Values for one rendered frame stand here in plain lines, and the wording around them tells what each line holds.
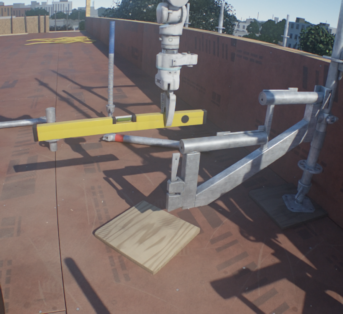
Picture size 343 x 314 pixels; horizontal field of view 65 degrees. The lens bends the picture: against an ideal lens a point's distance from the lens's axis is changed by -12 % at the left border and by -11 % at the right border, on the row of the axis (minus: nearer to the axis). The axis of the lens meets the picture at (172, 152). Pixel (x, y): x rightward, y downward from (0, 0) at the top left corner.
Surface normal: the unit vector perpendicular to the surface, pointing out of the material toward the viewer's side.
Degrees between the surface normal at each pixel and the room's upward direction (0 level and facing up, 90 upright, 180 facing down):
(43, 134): 90
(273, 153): 90
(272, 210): 0
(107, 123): 90
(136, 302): 0
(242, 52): 90
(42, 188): 0
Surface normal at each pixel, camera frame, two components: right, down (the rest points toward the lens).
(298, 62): -0.94, 0.09
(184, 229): 0.07, -0.90
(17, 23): 0.34, 0.43
